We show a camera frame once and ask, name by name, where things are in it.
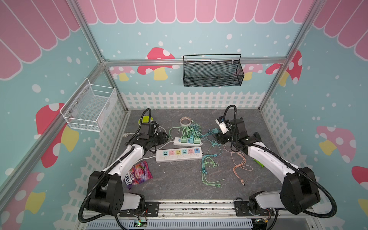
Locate black mesh wall basket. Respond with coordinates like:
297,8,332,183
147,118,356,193
183,54,245,88

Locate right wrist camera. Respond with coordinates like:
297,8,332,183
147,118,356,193
216,116,230,135

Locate roll of tape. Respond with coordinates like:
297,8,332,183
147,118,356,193
180,117,192,127

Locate large white power strip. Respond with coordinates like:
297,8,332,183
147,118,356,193
156,147,203,163

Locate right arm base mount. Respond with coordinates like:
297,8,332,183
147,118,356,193
234,199,275,218

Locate pink charging cable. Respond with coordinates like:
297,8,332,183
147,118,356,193
222,143,254,186

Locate purple candy bag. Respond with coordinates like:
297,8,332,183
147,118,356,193
125,161,153,189

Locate white mesh wall basket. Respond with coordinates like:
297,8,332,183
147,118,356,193
60,79,117,132

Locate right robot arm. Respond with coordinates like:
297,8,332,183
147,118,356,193
216,116,337,218

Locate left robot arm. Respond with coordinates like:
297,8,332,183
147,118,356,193
78,121,168,223

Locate green charging cables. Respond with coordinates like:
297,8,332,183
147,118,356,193
168,122,228,188

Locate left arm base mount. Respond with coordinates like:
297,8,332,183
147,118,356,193
119,202,160,218

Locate green snack packet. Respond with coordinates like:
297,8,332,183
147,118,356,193
254,159,265,168

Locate small white power strip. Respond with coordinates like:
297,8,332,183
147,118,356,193
173,137,203,147

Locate green plastic bowl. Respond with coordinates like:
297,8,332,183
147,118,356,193
138,115,154,125

